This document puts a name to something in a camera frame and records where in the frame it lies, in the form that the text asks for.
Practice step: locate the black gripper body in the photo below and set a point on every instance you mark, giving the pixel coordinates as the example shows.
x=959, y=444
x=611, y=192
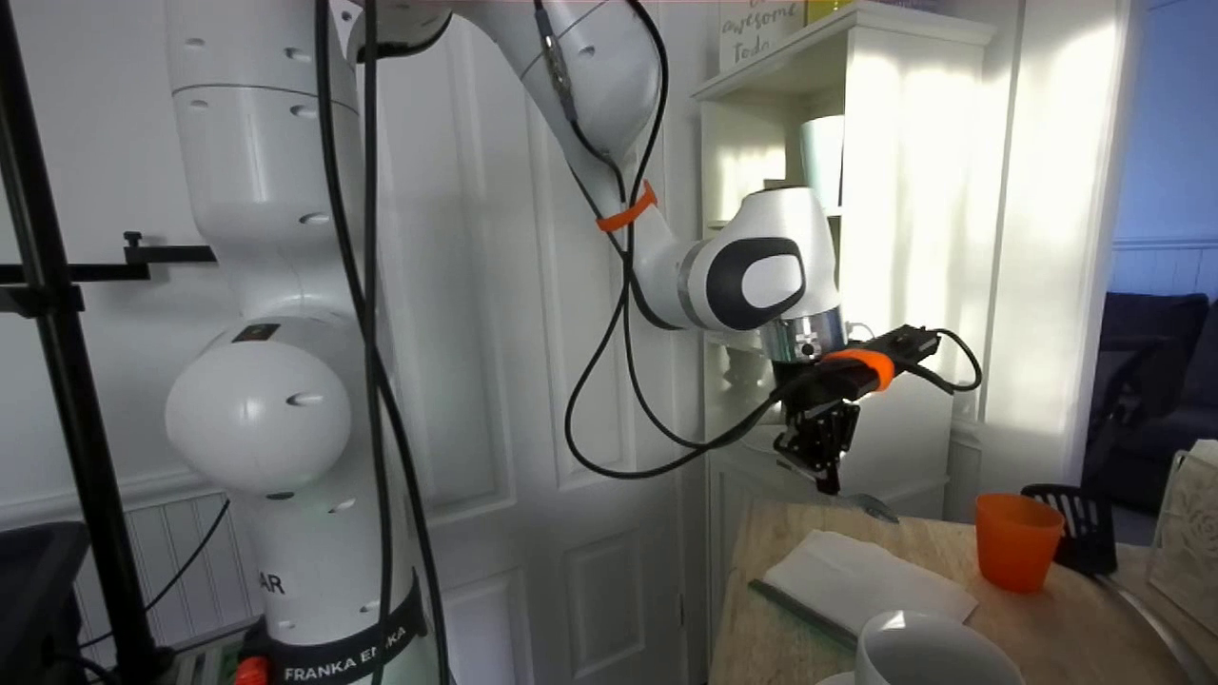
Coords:
x=820, y=419

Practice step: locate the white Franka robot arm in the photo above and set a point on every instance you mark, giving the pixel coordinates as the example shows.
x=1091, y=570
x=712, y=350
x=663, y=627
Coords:
x=252, y=192

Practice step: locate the orange plastic cup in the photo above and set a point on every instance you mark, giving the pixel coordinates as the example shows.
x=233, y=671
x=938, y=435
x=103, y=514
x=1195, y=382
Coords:
x=1014, y=544

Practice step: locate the white bowl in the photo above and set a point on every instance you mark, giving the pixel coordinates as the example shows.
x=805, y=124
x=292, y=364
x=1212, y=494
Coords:
x=933, y=660

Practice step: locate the white shelf cabinet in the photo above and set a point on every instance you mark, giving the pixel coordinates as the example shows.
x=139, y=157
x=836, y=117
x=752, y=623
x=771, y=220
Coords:
x=915, y=192

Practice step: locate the black slotted spatula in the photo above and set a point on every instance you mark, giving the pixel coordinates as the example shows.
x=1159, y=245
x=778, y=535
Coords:
x=1085, y=528

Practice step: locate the pale canister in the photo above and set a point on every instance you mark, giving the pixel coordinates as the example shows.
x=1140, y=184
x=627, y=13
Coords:
x=825, y=146

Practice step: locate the white panelled door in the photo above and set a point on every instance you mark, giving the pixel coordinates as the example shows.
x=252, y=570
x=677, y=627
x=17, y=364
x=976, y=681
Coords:
x=509, y=382

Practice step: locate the dark blue sofa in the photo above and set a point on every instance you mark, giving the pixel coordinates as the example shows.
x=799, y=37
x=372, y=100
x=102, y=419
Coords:
x=1163, y=395

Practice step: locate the marbled grey board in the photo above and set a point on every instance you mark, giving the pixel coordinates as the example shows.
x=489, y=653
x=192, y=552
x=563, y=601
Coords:
x=1195, y=535

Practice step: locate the white lettered sign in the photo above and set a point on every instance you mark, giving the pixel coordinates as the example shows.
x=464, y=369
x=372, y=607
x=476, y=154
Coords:
x=762, y=38

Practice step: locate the yellow box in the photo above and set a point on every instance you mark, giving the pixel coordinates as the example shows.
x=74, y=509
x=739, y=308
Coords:
x=829, y=8

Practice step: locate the red button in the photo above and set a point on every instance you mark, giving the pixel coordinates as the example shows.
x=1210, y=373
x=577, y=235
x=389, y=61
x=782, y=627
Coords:
x=252, y=671

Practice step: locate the black tripod stand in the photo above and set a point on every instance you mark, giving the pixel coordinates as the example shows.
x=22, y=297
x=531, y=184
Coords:
x=69, y=444

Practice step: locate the black case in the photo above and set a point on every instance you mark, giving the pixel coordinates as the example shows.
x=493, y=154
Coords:
x=40, y=612

